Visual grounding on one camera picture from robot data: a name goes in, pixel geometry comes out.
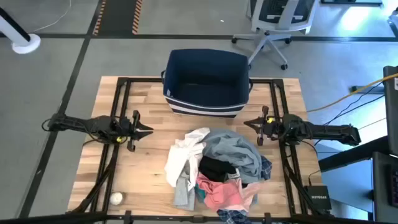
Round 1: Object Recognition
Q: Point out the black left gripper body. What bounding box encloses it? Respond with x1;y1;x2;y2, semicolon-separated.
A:
119;110;141;152

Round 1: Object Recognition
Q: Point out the black side desk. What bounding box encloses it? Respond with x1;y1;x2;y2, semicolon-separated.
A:
317;135;398;224

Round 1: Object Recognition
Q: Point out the black Netgear network switch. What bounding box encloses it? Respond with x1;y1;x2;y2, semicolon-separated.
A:
303;185;333;212

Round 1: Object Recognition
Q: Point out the light blue denim garment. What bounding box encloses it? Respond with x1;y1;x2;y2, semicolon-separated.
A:
201;128;264;185

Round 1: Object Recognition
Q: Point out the black monitor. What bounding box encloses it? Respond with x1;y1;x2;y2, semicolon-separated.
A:
382;65;398;156

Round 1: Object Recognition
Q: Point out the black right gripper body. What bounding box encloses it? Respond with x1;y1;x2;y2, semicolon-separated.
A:
256;105;284;146

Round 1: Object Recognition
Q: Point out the blue plaid shirt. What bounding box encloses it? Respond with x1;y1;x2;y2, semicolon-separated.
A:
216;155;274;224

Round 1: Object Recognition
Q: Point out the pink garment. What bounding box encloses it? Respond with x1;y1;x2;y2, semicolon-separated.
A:
195;172;261;213

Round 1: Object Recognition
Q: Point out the teal garment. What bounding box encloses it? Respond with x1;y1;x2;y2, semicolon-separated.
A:
194;183;206;203

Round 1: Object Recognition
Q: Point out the black garment with white label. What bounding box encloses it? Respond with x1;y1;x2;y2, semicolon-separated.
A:
198;154;242;184

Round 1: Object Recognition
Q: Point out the black metal table frame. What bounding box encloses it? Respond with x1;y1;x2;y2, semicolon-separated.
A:
0;77;398;224

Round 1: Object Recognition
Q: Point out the white office chair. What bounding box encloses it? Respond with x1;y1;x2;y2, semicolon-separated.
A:
231;0;320;71

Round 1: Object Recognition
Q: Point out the black cable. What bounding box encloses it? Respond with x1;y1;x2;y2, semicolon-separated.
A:
314;95;386;146
323;81;385;127

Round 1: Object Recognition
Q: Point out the small white ball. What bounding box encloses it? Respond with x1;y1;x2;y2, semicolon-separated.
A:
109;191;124;206

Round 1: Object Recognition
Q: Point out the navy white-striped fabric basket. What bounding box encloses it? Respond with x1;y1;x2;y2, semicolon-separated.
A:
160;48;254;119

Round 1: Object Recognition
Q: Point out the white floor cable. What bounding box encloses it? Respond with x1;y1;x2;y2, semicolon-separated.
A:
30;0;72;34

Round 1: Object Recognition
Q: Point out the black keyboard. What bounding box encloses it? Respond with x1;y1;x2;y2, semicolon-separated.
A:
390;164;398;208

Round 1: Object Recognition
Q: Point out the black hazard-striped floor mat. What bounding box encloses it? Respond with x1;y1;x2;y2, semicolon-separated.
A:
92;0;143;35

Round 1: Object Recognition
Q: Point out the yellow cable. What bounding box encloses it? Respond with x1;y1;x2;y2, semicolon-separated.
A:
306;72;398;113

